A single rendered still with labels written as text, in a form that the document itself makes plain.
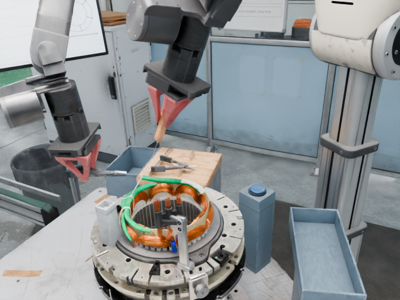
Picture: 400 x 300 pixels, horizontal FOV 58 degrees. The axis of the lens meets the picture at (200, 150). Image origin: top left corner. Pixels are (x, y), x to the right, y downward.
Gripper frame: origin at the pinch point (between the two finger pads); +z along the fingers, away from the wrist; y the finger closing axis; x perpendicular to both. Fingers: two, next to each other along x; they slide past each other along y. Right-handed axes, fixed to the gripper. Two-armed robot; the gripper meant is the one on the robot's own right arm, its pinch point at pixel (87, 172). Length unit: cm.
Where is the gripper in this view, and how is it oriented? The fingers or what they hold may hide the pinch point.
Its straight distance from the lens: 78.1
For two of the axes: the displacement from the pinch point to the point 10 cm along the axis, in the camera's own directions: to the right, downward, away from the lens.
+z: 0.8, 8.3, 5.5
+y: -1.5, 5.6, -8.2
